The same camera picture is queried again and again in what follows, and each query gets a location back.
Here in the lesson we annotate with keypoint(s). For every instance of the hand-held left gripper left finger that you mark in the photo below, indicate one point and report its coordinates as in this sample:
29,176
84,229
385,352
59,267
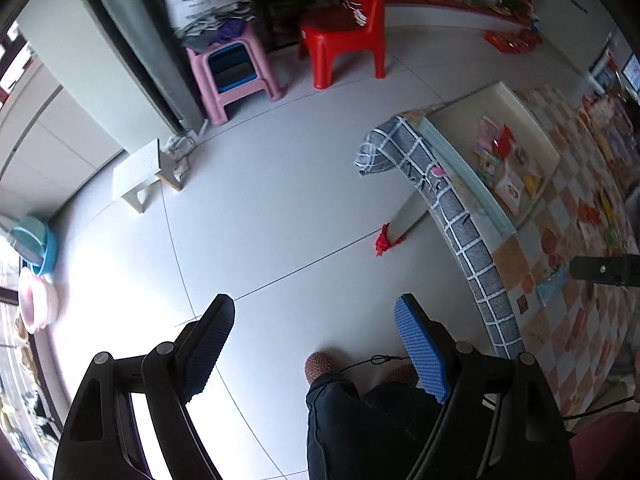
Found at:
210,350

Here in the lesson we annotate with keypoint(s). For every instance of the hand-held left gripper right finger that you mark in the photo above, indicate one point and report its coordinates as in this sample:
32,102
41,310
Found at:
420,350

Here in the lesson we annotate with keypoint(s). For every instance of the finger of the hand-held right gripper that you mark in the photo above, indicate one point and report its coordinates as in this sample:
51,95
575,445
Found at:
605,270

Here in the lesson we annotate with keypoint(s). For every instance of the green snack packet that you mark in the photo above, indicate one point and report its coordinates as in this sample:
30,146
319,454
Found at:
611,236

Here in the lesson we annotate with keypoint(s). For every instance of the cream shallow tray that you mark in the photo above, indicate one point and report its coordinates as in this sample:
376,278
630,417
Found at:
520,125

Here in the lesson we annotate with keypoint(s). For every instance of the brown knitted slipper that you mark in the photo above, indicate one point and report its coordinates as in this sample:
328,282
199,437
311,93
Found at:
400,375
322,365

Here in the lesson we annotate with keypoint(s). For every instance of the light blue packet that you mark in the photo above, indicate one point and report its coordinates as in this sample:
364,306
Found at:
552,286

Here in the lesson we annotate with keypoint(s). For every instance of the person's dark trouser leg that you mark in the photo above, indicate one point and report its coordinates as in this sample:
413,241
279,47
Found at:
370,430

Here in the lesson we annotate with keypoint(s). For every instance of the red knotted tassel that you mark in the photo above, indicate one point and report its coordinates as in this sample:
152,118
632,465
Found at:
385,245

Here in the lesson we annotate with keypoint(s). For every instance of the small yellow snack packet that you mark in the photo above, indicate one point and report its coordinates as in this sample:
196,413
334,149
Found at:
532,177

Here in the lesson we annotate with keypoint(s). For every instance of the white orange snack packet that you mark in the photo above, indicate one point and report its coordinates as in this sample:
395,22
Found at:
511,190

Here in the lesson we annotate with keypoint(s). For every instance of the metal table leg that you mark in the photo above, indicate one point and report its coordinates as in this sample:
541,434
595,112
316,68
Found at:
407,215

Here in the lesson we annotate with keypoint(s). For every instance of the grey checked cloth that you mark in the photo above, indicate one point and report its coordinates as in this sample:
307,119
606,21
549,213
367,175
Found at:
450,215

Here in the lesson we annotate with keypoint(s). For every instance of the small red snack packet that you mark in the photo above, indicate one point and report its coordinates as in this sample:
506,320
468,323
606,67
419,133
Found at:
505,141

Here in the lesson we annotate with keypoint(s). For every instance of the maroon seat cushion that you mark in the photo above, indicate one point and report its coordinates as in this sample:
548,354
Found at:
605,445

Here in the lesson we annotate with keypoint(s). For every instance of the pink snack packet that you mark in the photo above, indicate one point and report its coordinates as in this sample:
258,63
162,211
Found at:
487,132

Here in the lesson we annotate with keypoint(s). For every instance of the pink plastic basin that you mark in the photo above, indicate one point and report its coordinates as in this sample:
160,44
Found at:
35,302

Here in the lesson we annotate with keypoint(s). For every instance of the small white wooden stool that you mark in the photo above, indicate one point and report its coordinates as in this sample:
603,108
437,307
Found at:
140,170

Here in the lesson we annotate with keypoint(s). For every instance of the white rag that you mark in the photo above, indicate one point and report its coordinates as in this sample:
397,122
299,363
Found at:
181,152

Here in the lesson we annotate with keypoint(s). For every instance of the blue plastic basin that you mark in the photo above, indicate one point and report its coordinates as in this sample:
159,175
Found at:
37,245

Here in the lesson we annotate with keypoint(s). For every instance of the red gift box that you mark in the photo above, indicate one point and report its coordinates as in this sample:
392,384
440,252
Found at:
512,40

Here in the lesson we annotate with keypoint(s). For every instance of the white tall refrigerator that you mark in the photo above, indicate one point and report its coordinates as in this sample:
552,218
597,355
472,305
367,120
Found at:
575,15

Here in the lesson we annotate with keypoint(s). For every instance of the pink plastic stool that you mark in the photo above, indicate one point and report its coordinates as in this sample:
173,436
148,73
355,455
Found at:
240,90

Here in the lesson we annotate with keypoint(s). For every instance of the blue plastic stool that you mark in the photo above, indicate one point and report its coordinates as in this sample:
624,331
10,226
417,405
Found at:
235,67

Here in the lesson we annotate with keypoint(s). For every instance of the pile of crumpled clothes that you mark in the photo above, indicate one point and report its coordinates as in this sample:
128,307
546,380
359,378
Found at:
220,30

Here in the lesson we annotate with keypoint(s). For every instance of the grey green cabinet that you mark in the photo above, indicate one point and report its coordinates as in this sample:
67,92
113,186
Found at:
90,50

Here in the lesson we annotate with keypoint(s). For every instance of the red plastic chair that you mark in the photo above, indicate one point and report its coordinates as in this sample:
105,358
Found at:
345,30

